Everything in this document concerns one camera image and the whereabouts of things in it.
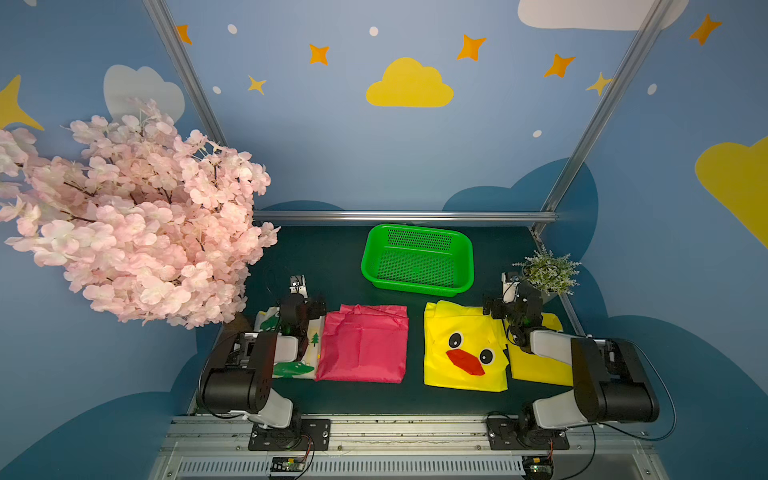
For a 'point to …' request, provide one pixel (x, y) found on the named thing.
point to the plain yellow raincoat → (528, 366)
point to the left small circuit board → (287, 464)
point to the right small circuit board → (537, 467)
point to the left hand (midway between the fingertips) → (305, 291)
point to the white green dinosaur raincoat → (287, 363)
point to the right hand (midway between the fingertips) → (503, 291)
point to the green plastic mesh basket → (419, 260)
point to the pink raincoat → (364, 343)
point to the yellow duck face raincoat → (463, 348)
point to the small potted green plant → (550, 273)
